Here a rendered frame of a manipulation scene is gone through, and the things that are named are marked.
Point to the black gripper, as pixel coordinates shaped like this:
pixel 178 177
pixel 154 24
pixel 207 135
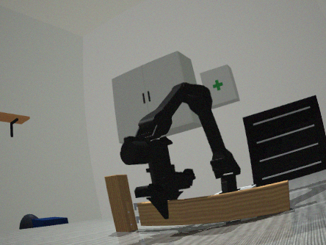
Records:
pixel 155 192

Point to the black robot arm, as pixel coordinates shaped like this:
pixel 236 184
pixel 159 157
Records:
pixel 139 149

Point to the wooden side rail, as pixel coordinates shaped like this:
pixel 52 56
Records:
pixel 244 204

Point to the wooden post with slot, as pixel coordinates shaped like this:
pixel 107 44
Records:
pixel 121 203

